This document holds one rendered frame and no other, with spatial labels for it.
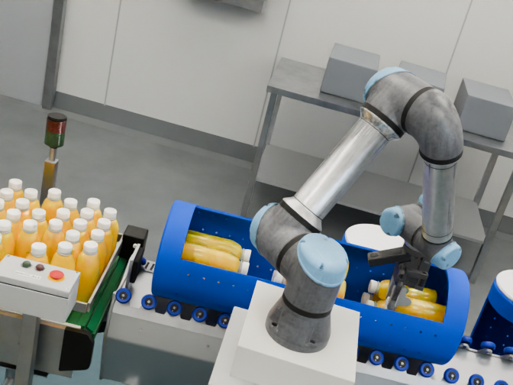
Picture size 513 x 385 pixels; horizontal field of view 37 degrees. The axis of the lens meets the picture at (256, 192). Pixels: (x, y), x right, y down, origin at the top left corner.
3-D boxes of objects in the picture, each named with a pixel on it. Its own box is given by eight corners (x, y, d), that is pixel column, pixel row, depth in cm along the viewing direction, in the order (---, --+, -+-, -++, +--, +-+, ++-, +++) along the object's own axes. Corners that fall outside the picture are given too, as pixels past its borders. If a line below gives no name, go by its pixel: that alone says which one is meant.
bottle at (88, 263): (93, 296, 227) (102, 242, 220) (94, 310, 221) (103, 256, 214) (69, 294, 225) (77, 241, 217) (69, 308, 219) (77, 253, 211)
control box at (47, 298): (64, 324, 197) (69, 291, 192) (-12, 305, 196) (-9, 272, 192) (75, 302, 206) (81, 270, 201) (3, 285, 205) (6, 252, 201)
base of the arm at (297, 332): (317, 363, 168) (330, 328, 164) (255, 334, 171) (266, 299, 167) (336, 327, 181) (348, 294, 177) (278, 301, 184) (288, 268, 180)
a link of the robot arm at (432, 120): (482, 102, 161) (468, 259, 194) (445, 80, 168) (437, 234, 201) (441, 125, 157) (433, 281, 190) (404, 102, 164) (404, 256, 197)
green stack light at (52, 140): (60, 149, 250) (62, 135, 248) (40, 144, 250) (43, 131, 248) (66, 142, 256) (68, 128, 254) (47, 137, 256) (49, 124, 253)
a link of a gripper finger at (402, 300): (406, 320, 216) (416, 290, 213) (386, 315, 216) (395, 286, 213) (404, 315, 219) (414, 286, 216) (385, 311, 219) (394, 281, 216)
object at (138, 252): (130, 297, 226) (137, 261, 221) (123, 295, 226) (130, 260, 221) (138, 279, 235) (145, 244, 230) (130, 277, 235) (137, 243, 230)
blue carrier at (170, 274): (446, 383, 216) (479, 293, 208) (144, 310, 214) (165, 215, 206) (429, 338, 244) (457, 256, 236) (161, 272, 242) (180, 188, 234)
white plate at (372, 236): (355, 258, 256) (353, 261, 257) (431, 270, 261) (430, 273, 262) (338, 218, 281) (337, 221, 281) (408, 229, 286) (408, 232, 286)
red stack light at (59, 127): (62, 135, 248) (63, 124, 246) (43, 131, 248) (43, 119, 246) (68, 128, 254) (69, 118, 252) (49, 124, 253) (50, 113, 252)
